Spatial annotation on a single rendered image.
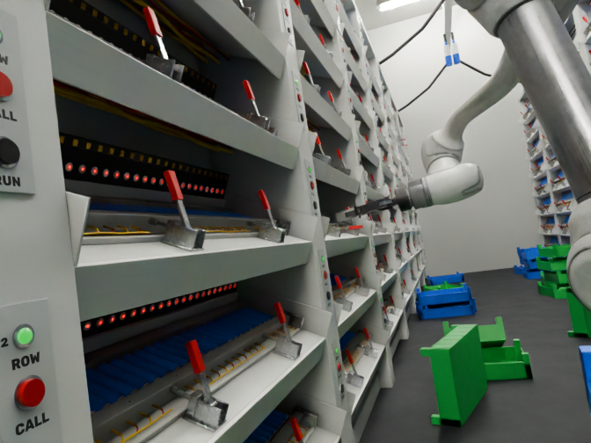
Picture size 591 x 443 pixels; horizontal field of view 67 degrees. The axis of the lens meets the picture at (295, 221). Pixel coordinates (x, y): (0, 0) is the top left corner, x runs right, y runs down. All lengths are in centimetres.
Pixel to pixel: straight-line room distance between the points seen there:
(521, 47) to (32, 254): 85
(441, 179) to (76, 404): 116
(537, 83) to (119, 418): 82
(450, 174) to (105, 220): 106
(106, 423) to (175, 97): 34
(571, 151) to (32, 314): 80
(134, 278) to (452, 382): 102
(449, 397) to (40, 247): 113
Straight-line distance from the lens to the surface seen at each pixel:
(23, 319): 32
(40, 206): 34
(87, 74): 44
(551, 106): 91
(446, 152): 145
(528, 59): 95
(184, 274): 48
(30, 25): 39
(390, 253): 228
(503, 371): 166
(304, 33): 127
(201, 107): 58
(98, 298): 39
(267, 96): 97
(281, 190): 92
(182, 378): 57
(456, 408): 132
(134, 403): 50
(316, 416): 94
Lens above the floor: 51
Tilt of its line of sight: 4 degrees up
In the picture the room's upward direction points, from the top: 8 degrees counter-clockwise
